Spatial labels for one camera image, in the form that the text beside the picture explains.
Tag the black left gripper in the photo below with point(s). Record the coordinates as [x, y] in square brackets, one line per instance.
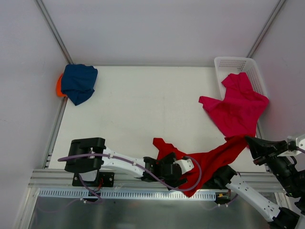
[167, 161]

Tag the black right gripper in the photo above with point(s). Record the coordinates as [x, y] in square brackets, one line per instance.
[269, 152]

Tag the red t shirt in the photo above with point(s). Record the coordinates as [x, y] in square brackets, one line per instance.
[208, 161]

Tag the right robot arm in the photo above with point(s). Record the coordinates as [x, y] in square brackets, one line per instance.
[276, 216]

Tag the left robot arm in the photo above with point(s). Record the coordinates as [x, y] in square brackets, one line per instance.
[88, 155]

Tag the pink t shirt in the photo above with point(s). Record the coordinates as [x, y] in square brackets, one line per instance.
[239, 111]

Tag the white perforated plastic basket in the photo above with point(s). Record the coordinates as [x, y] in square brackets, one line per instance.
[227, 65]

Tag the blue t shirt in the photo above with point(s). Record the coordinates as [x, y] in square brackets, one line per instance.
[78, 82]

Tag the orange t shirt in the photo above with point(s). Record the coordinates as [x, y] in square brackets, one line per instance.
[59, 93]

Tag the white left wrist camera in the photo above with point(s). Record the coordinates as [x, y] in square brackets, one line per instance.
[186, 165]

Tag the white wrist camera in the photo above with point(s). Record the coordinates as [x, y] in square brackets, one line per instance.
[296, 143]
[186, 165]

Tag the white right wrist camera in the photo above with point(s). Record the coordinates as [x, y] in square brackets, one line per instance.
[296, 143]

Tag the white slotted cable duct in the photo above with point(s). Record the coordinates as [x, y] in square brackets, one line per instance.
[125, 194]

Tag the right aluminium corner post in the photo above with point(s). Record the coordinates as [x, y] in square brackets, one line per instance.
[266, 27]

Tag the aluminium corner post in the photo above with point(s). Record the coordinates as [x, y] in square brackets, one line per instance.
[51, 25]
[266, 27]

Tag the left aluminium corner post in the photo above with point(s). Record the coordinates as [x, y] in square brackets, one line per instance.
[51, 25]

